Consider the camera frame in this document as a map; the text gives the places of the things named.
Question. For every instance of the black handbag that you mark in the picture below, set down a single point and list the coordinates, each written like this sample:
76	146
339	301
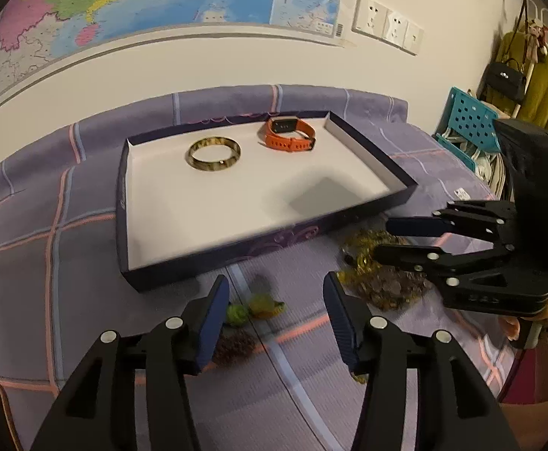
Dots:
504	77

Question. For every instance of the pink plush charm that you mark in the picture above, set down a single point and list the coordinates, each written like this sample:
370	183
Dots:
534	37

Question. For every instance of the green glass pendant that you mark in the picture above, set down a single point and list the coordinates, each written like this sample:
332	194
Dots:
236	314

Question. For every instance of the mustard coat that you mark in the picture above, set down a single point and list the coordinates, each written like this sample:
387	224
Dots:
546	89

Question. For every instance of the yellow glass pendant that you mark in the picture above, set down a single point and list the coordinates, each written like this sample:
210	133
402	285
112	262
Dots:
261	307

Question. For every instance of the white wall socket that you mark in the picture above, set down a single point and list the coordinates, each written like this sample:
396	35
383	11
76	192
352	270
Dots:
396	27
414	37
370	14

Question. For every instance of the teal perforated plastic chair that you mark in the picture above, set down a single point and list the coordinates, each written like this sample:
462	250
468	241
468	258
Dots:
466	117

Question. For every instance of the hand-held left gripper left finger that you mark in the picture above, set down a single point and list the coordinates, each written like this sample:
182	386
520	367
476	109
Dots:
213	319

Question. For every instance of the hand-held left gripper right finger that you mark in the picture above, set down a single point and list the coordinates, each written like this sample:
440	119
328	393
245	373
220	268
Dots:
337	319

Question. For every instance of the wall map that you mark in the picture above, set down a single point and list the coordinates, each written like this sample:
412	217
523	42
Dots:
114	0

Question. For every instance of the purple plaid blanket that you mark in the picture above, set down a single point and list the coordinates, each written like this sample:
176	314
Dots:
44	244

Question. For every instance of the white coat rack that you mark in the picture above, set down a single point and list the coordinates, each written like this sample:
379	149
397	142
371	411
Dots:
530	73

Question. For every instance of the dark purple shallow box tray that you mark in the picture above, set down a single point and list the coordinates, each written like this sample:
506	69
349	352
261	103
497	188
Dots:
236	206

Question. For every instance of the mottled brown bangle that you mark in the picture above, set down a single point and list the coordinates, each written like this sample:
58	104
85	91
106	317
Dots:
189	155

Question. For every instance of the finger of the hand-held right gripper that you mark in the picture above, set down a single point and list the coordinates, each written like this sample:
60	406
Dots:
410	226
396	256

